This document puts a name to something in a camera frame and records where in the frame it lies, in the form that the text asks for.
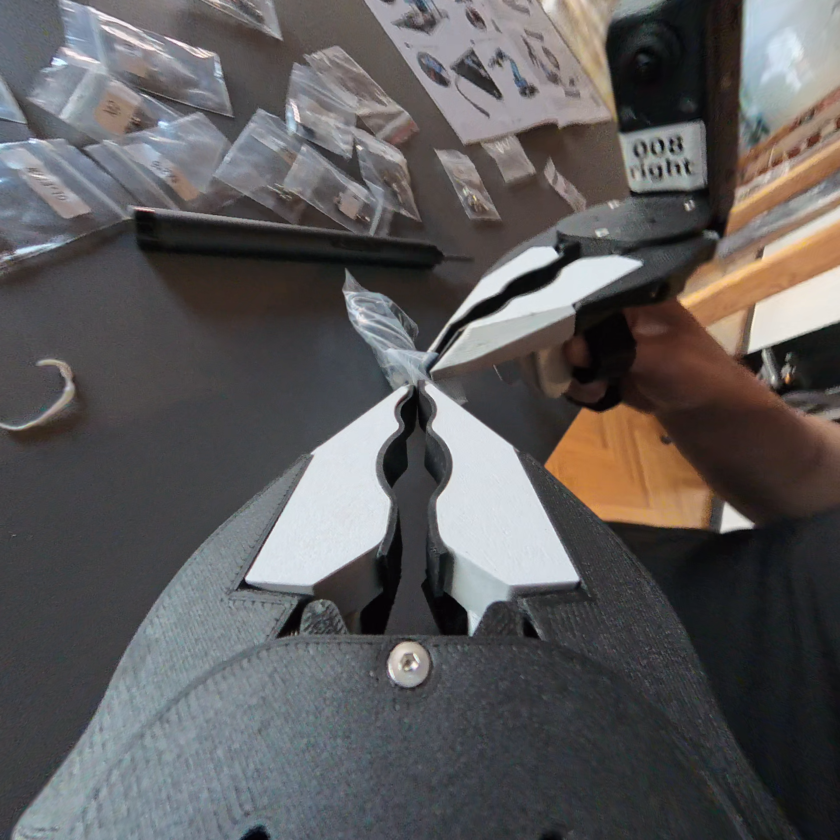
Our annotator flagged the person's dark clothing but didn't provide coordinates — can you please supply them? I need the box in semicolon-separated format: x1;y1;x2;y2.
604;512;840;840

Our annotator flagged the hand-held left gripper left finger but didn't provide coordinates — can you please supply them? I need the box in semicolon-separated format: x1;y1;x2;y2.
244;386;422;614

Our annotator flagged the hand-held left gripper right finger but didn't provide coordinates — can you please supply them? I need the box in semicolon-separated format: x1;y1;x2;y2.
419;381;583;635

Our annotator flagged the clear bag of cables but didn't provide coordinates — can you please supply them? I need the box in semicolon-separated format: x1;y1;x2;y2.
343;269;470;404

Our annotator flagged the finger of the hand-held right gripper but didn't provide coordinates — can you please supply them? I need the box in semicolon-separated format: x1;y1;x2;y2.
432;246;564;362
428;256;644;383

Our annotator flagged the pile of clear screw bags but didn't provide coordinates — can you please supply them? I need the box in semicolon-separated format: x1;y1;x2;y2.
0;0;424;270

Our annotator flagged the curved white plastic scrap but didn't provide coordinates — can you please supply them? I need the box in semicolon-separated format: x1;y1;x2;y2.
0;357;80;432

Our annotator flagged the printed instruction sheet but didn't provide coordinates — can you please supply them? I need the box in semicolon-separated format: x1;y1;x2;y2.
364;0;614;145

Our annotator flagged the dark grey desk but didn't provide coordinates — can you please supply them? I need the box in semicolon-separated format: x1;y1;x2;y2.
0;0;621;828

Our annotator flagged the person's right forearm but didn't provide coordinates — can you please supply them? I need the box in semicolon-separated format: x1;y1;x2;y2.
659;367;840;527

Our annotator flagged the black screwdriver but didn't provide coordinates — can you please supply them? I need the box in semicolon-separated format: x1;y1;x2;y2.
131;205;473;269

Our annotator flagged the person's right hand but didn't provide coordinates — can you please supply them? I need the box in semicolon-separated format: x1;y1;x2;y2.
620;301;750;414

